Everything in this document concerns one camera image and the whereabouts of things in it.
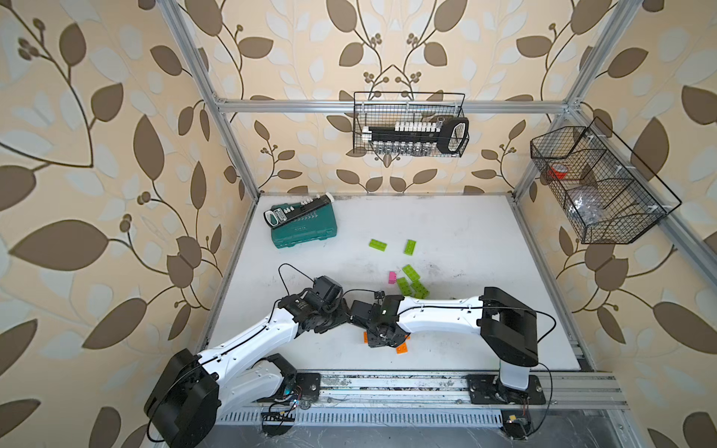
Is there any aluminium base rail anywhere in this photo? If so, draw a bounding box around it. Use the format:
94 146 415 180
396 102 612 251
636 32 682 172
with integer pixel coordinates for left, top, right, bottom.
195 363 628 433

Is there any black wire basket wall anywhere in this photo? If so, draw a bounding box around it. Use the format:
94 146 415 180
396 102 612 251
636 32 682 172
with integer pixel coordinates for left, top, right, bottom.
530 117 683 245
352 91 470 158

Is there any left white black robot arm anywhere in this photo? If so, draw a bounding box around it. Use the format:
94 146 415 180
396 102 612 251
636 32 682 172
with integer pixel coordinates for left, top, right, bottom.
144 276 349 447

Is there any black socket set in basket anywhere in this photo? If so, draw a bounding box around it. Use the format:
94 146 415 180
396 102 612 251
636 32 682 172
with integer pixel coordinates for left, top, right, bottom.
358 117 470 157

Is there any green lego brick centre top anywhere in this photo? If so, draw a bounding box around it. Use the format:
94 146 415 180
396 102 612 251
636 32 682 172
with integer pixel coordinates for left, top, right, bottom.
403 264 421 283

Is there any green lego brick far right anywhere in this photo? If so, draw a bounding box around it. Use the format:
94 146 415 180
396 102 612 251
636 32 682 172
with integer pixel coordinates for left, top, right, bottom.
403 239 416 256

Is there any black bit holder on case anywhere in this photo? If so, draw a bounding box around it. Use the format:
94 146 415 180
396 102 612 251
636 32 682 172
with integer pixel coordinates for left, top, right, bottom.
263 193 334 229

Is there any clear plastic bag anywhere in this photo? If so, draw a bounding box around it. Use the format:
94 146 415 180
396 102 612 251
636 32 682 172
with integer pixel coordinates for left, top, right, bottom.
566 186 610 227

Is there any green tool case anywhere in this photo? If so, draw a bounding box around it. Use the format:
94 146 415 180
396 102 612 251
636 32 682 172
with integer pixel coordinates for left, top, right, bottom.
271 205 338 248

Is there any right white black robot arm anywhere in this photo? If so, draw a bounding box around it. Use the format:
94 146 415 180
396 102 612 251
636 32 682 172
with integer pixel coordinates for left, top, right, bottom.
348 287 552 408

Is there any black wire basket back wall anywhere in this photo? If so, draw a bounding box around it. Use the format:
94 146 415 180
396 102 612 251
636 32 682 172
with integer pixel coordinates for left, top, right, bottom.
352 91 470 158

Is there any green lego brick centre left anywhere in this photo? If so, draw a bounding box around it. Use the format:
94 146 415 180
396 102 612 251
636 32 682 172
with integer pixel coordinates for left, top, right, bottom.
396 277 413 297

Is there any green lego brick far left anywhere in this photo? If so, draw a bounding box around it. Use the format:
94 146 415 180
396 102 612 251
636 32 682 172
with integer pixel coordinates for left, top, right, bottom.
369 239 388 252

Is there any green lego brick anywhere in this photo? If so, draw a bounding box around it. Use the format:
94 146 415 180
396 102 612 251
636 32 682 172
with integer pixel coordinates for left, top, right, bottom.
403 239 416 256
396 277 413 297
411 281 429 299
369 239 388 252
403 264 421 283

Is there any black wire basket right wall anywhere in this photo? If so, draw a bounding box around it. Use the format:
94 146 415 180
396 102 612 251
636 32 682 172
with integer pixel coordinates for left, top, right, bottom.
530 117 683 245

